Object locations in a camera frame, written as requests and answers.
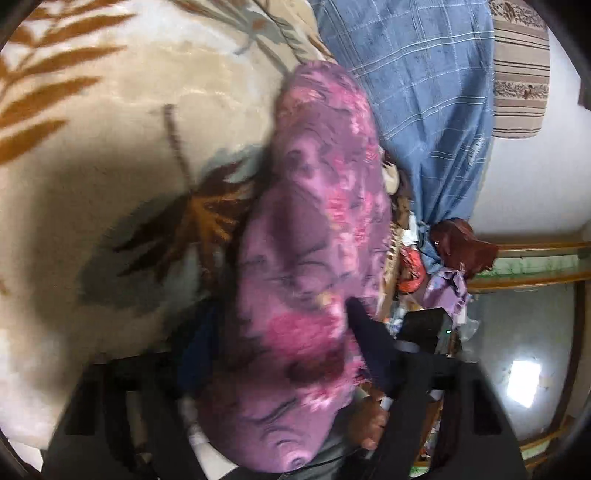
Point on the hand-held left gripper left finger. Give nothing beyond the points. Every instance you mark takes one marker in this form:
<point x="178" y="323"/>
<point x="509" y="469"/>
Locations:
<point x="199" y="355"/>

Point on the pink floral small garment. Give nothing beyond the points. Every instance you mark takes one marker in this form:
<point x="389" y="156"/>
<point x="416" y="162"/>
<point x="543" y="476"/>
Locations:
<point x="300" y="230"/>

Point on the blue checked bed sheet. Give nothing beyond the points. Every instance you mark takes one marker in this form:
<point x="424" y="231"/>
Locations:
<point x="415" y="92"/>

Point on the beige leaf print blanket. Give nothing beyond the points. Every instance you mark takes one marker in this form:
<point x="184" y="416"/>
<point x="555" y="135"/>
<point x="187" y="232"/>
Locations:
<point x="115" y="161"/>

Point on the striped brown pillow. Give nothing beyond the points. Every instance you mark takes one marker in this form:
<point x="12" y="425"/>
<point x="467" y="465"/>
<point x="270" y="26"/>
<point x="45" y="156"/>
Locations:
<point x="519" y="69"/>

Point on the person's right hand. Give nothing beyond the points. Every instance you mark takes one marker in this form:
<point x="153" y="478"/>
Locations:
<point x="371" y="424"/>

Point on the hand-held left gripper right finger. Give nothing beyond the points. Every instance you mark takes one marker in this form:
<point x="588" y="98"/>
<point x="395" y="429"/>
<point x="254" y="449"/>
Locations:
<point x="369" y="344"/>

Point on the wooden frame with green panel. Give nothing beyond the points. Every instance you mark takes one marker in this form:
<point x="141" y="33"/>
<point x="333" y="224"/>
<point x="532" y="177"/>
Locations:
<point x="531" y="265"/>

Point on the maroon cloth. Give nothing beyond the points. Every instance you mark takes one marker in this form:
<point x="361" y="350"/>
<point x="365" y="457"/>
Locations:
<point x="461" y="249"/>

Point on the red orange cloth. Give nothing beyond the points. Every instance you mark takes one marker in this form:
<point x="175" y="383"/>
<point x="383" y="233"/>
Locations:
<point x="411" y="267"/>

